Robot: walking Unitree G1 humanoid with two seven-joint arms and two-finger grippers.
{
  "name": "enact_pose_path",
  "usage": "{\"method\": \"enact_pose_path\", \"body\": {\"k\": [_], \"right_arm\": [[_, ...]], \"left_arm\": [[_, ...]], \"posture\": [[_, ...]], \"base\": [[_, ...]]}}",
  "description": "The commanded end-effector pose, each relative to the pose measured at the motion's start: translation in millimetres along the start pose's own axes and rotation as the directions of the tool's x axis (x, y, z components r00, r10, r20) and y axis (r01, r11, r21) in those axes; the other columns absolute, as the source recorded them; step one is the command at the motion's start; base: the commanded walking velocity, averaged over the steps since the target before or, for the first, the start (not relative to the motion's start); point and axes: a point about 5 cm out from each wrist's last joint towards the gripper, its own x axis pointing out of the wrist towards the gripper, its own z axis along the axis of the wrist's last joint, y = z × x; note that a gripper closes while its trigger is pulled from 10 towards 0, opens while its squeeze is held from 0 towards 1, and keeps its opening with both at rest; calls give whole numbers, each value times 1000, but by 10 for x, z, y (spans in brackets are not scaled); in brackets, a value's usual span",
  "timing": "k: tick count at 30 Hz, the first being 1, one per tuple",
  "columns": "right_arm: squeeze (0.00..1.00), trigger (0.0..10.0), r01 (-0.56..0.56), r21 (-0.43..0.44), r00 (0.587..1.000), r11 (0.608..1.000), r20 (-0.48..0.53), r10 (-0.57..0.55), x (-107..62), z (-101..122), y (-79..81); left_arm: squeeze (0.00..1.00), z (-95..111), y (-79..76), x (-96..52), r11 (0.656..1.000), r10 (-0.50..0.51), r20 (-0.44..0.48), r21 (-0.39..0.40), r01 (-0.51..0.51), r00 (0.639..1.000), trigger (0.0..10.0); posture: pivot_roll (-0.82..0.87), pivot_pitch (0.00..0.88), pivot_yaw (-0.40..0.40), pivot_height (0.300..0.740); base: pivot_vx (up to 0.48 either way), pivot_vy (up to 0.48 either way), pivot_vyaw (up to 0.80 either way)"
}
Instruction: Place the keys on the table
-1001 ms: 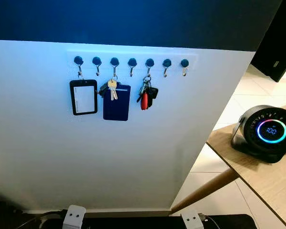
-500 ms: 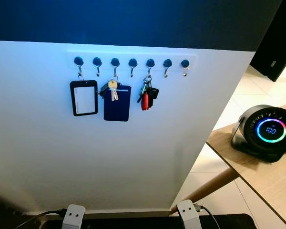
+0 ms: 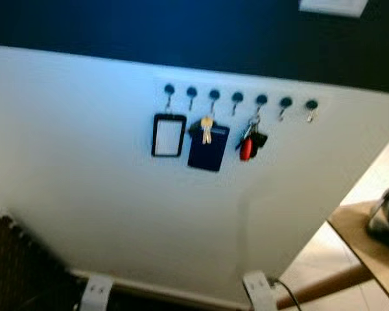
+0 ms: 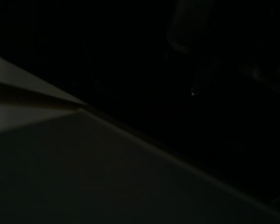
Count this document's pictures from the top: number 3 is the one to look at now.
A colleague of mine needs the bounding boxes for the white hook board panel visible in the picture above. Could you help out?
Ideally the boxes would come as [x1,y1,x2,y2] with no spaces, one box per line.
[0,44,389,308]

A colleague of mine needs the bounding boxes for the dark blue card holder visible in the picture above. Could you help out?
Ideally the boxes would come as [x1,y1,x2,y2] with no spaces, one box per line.
[187,120,231,173]

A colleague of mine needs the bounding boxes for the gold and silver keys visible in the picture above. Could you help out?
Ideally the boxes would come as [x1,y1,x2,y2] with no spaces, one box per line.
[201,117,215,145]

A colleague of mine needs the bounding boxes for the black badge holder white card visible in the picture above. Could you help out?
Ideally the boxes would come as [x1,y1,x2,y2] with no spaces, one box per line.
[151,113,187,158]

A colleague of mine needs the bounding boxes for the dark foam puzzle mat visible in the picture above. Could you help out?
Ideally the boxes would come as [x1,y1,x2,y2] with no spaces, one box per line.
[0,211,85,311]

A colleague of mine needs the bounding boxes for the key bunch red black fobs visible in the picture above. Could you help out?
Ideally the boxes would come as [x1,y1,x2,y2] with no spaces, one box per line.
[235,115,268,163]

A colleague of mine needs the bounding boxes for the white wall plate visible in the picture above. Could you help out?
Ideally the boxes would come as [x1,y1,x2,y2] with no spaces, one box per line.
[299,0,369,17]

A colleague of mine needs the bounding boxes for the round silver black device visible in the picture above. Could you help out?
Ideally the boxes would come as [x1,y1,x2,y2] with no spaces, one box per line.
[366,181,389,252]

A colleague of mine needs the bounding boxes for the black round metal hook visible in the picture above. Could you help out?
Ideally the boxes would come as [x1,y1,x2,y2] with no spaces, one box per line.
[163,84,176,112]
[231,91,244,119]
[305,99,319,124]
[279,97,293,122]
[209,89,221,116]
[255,95,268,121]
[186,86,198,112]

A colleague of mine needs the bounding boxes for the wooden table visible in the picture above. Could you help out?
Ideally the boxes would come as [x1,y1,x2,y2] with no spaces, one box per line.
[327,200,389,308]

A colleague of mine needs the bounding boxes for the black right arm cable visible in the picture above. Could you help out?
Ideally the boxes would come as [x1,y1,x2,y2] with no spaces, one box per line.
[268,277,303,311]

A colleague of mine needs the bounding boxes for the wooden table leg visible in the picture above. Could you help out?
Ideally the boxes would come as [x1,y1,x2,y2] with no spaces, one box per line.
[276,262,377,310]

